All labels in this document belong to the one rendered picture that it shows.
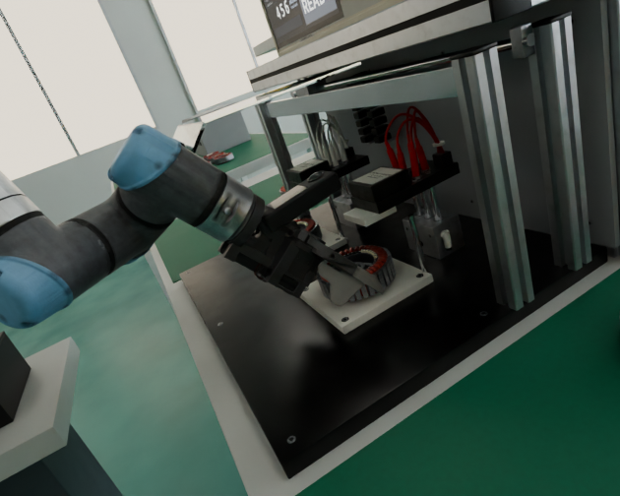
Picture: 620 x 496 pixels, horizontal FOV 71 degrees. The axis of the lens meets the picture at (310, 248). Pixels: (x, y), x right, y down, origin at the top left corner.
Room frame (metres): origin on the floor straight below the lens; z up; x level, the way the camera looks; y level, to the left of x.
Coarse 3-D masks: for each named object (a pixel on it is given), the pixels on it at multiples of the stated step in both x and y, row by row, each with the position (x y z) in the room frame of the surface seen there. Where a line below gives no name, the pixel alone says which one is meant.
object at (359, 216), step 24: (384, 168) 0.61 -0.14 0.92; (408, 168) 0.63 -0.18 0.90; (432, 168) 0.60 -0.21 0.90; (456, 168) 0.59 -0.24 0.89; (360, 192) 0.58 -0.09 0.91; (384, 192) 0.56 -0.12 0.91; (408, 192) 0.56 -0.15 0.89; (432, 192) 0.59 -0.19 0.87; (360, 216) 0.57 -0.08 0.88; (384, 216) 0.55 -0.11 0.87
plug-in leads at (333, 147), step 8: (320, 120) 0.86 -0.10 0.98; (328, 120) 0.86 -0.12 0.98; (336, 120) 0.85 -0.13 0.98; (328, 128) 0.83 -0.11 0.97; (336, 128) 0.85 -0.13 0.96; (328, 136) 0.82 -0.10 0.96; (320, 144) 0.86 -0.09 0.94; (336, 144) 0.86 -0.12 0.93; (344, 144) 0.87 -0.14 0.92; (320, 152) 0.86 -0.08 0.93; (328, 152) 0.83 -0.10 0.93; (336, 152) 0.85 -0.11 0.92; (344, 152) 0.83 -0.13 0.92; (352, 152) 0.86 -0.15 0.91; (328, 160) 0.83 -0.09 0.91; (336, 160) 0.81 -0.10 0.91; (344, 160) 0.83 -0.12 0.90
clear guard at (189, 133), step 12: (324, 72) 0.84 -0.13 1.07; (336, 72) 0.71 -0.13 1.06; (288, 84) 0.90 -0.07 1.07; (300, 84) 0.71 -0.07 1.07; (264, 96) 0.73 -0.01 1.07; (276, 96) 0.68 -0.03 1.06; (228, 108) 0.77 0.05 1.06; (240, 108) 0.66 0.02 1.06; (192, 120) 0.84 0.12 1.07; (204, 120) 0.67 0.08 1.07; (216, 120) 0.65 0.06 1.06; (180, 132) 0.80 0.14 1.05; (192, 132) 0.69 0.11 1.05; (192, 144) 0.65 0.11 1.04
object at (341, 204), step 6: (336, 198) 0.87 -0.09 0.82; (342, 198) 0.85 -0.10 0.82; (348, 198) 0.84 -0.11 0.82; (336, 204) 0.86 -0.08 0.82; (342, 204) 0.83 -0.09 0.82; (348, 204) 0.80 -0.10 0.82; (336, 210) 0.87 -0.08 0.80; (342, 210) 0.83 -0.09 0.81; (348, 210) 0.81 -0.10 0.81; (342, 216) 0.84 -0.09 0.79; (342, 222) 0.85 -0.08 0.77; (348, 222) 0.83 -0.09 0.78
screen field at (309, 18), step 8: (304, 0) 0.76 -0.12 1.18; (312, 0) 0.73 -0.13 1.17; (320, 0) 0.71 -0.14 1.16; (328, 0) 0.69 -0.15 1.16; (304, 8) 0.76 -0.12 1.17; (312, 8) 0.74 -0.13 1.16; (320, 8) 0.72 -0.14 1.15; (328, 8) 0.70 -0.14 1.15; (336, 8) 0.68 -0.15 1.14; (304, 16) 0.77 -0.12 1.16; (312, 16) 0.75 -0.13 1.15; (320, 16) 0.72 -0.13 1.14
